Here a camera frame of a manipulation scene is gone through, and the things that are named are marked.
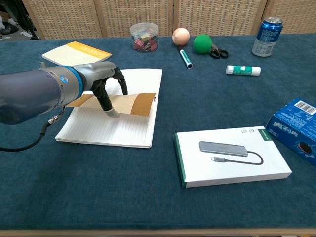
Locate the blue felt table mat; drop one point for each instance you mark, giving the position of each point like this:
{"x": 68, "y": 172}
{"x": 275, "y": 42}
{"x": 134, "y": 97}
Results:
{"x": 98, "y": 185}

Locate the peach ball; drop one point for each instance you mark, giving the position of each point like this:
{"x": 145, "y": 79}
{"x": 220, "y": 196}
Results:
{"x": 181, "y": 36}

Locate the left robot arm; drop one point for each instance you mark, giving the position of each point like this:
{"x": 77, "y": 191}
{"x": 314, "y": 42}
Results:
{"x": 29, "y": 95}

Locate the green ball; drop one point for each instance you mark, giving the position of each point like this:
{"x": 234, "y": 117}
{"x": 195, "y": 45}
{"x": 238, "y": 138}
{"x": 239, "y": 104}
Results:
{"x": 202, "y": 44}

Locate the woven wooden folding screen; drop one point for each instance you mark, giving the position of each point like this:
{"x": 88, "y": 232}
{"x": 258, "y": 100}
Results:
{"x": 209, "y": 17}

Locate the clear jar of binder clips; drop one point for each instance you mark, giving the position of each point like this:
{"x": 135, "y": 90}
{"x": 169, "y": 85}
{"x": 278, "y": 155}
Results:
{"x": 144, "y": 37}

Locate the blue Oreo cookie box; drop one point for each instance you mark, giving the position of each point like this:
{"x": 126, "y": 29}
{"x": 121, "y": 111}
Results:
{"x": 293, "y": 126}

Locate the yellow white Lexicon notepad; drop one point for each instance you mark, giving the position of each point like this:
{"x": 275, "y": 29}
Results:
{"x": 74, "y": 53}

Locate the black tripod stand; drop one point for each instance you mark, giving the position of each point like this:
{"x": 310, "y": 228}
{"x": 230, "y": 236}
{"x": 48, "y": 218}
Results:
{"x": 30, "y": 24}

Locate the green white glue stick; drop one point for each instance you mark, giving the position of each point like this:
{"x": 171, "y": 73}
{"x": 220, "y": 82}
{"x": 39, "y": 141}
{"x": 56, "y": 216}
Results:
{"x": 243, "y": 70}

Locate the green white marker pen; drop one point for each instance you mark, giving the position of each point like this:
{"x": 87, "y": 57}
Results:
{"x": 185, "y": 58}

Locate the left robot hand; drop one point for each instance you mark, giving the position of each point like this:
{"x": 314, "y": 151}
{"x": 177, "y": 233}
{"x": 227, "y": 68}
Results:
{"x": 98, "y": 71}

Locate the white USB hub box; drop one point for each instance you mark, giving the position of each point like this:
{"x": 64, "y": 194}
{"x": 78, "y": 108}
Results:
{"x": 229, "y": 158}

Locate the brown cardboard bookmark with tassel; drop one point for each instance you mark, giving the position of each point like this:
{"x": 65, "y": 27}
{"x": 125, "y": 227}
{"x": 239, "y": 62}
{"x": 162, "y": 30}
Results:
{"x": 140, "y": 103}

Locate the open white spiral notebook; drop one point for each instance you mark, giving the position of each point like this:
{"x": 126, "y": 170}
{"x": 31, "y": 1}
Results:
{"x": 111, "y": 128}

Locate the blue soda can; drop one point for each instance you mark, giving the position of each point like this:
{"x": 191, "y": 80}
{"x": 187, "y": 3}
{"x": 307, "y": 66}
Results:
{"x": 266, "y": 37}

